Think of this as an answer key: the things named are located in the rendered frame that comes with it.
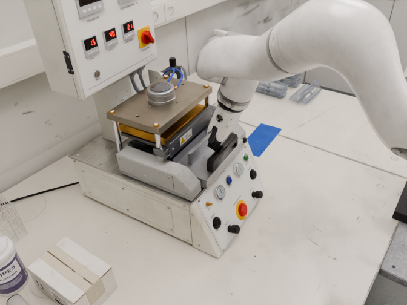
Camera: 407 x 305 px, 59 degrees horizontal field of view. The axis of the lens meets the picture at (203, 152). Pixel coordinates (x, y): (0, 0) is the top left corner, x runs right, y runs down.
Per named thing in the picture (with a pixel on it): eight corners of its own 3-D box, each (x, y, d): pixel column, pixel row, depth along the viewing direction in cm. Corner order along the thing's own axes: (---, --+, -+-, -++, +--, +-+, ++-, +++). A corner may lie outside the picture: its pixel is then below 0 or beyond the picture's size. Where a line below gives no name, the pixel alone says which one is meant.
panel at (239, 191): (221, 253, 101) (195, 201, 95) (264, 190, 122) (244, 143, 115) (228, 254, 100) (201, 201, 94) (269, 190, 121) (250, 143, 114)
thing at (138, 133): (120, 135, 105) (114, 106, 99) (165, 103, 120) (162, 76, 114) (168, 151, 97) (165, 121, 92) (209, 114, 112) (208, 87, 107)
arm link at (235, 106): (241, 109, 84) (237, 118, 86) (257, 93, 90) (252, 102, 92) (212, 91, 86) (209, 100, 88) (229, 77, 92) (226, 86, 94)
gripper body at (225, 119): (236, 115, 85) (222, 147, 93) (254, 97, 92) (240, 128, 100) (210, 99, 87) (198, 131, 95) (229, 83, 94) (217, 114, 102)
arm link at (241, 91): (217, 98, 84) (254, 105, 86) (234, 49, 75) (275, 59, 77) (215, 77, 90) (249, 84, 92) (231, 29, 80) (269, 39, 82)
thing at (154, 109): (95, 134, 106) (85, 95, 98) (158, 91, 127) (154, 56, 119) (162, 158, 95) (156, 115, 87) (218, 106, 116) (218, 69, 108)
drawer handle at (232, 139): (206, 170, 98) (206, 159, 95) (232, 143, 108) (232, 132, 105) (212, 173, 97) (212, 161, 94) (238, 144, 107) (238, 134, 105)
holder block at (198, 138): (128, 149, 107) (126, 143, 106) (167, 119, 121) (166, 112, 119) (173, 166, 100) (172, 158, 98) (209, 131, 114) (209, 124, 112)
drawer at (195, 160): (123, 160, 109) (119, 138, 105) (166, 126, 124) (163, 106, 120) (206, 191, 97) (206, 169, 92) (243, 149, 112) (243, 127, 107)
